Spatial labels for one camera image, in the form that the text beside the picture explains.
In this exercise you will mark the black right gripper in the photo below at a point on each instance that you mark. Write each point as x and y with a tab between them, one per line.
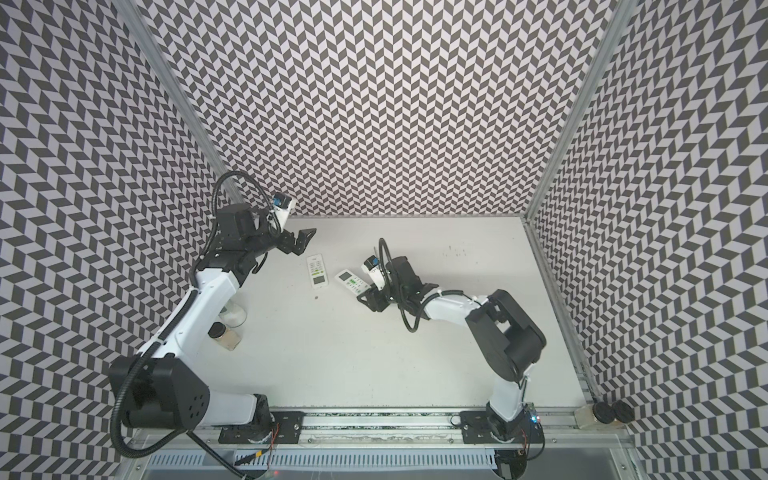
372	297

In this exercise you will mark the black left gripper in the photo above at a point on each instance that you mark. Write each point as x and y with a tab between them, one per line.
301	242

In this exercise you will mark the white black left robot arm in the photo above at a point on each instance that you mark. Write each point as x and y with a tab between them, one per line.
158	394

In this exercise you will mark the white remote green buttons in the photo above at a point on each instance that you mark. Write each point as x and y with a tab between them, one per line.
317	271

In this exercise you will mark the clear glass jar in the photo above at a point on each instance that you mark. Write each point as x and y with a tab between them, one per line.
232	315

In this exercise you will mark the small bottle black cap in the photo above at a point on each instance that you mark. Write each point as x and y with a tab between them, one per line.
224	336

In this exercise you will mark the black round knob pair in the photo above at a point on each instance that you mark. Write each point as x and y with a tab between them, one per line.
617	412

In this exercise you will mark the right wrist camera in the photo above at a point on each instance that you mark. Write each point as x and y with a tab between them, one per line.
372	267

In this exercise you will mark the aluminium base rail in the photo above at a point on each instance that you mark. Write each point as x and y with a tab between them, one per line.
540	431

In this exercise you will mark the aluminium corner post left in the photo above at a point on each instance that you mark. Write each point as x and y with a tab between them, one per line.
137	28

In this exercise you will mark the aluminium corner post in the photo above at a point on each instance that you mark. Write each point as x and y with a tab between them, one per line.
605	50
137	28

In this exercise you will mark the aluminium corner post right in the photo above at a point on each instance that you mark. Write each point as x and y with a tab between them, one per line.
605	50

